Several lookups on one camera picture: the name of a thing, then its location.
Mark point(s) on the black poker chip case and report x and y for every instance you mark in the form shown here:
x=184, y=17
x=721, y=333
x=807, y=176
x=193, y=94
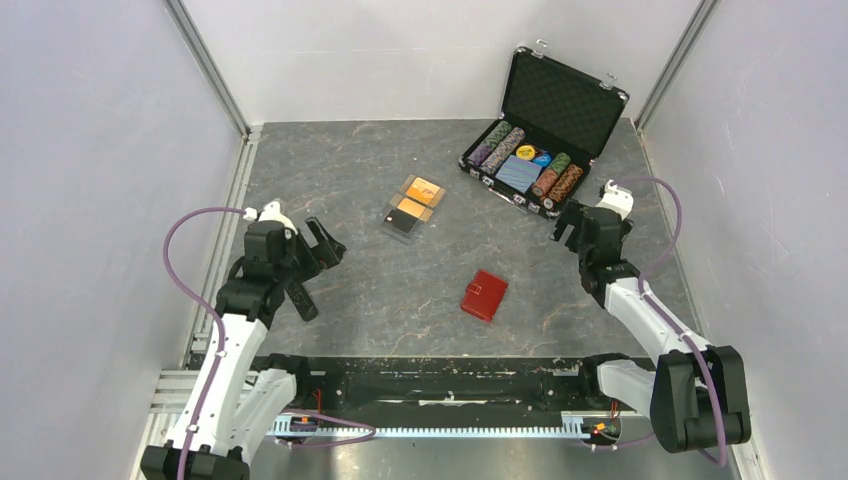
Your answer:
x=566, y=114

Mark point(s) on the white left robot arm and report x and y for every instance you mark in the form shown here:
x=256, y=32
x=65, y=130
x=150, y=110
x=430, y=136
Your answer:
x=222, y=425

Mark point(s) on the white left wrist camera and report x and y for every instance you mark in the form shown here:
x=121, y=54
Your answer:
x=273, y=211

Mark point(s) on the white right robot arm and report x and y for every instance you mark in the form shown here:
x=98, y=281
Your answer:
x=696, y=395

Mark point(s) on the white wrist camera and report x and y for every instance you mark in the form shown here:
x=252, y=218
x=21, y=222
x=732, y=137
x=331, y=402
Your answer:
x=617, y=199
x=273, y=211

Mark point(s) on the yellow dealer button chip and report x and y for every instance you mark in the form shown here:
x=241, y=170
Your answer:
x=526, y=152

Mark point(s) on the gold VIP card stack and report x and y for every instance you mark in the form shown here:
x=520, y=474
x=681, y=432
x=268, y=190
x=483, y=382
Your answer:
x=424, y=191

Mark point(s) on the gold card stack middle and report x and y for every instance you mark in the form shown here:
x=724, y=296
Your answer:
x=414, y=209

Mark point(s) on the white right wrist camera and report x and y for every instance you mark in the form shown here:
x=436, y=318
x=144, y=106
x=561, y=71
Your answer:
x=617, y=199

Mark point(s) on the black VIP card stack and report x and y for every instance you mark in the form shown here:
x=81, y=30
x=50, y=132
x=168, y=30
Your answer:
x=400, y=222

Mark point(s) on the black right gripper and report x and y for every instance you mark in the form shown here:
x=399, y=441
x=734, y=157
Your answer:
x=574, y=216

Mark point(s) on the clear acrylic card tray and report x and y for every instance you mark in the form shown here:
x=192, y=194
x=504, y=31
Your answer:
x=392, y=204

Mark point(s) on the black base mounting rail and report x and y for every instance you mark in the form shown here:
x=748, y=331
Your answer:
x=443, y=392

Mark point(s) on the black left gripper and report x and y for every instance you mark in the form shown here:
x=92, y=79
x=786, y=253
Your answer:
x=326, y=253

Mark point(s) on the red leather card holder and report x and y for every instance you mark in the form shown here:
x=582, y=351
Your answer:
x=483, y=295

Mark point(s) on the blue playing card deck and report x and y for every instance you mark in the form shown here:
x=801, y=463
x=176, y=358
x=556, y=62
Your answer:
x=518, y=174

